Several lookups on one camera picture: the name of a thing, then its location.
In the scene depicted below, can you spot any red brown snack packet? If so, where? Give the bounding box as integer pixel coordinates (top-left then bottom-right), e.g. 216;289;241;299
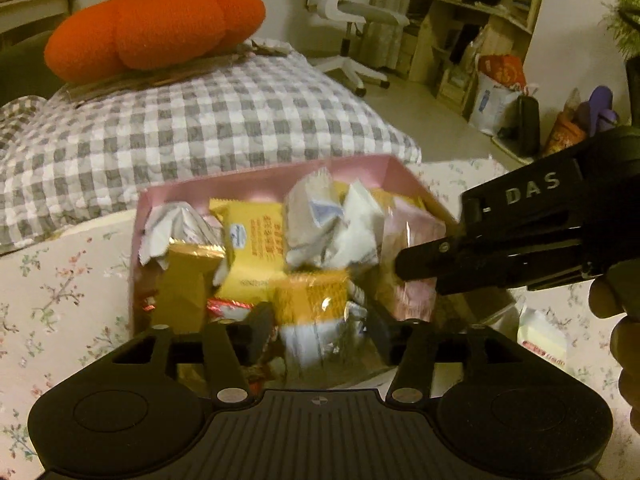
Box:
206;298;278;390

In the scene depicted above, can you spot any pink clear snack packet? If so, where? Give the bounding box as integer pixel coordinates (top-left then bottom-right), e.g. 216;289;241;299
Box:
373;197;446;321

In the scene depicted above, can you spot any small orange white packet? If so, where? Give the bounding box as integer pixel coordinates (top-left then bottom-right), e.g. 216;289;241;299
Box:
272;270;367;389

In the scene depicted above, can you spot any yellow sandwich snack packet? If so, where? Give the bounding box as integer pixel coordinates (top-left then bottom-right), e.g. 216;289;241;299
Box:
209;198;286;304

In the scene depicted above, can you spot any dark right hand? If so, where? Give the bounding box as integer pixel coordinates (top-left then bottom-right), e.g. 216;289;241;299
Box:
589;260;639;432

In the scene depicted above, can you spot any gold brown snack packet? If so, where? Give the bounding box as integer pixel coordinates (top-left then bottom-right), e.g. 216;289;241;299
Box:
134;242;226;334

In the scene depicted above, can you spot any black bag on floor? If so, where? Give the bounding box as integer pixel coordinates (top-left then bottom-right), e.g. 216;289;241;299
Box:
498;96;541;159

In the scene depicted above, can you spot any pink snack box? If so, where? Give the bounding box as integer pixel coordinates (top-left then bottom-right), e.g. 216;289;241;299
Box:
128;154;461;391

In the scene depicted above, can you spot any clear white snack packet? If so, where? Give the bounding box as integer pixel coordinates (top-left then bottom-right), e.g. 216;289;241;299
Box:
283;168;344;269

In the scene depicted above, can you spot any white torn snack wrapper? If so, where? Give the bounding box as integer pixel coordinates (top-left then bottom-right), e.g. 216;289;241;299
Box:
138;202;224;269

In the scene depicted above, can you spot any white paper bag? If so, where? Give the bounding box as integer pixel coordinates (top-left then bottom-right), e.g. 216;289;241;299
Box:
469;73;522;136

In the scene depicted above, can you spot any red gift bag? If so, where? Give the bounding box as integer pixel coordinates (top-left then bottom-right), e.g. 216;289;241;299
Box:
477;54;527;90

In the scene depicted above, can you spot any floral tablecloth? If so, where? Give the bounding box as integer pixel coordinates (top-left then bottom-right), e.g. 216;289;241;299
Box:
0;156;640;480

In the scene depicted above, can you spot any wooden shelf unit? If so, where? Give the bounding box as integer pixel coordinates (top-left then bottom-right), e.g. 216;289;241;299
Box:
397;0;541;117

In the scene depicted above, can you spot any grey white checkered cushion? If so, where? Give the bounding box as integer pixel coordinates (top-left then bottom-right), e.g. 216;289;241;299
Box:
1;50;422;252

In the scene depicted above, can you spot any white office chair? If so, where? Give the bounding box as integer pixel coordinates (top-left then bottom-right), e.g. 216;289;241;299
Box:
305;0;410;98

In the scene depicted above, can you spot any orange pumpkin plush pillow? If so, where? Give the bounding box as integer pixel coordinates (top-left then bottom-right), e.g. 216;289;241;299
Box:
43;0;266;84

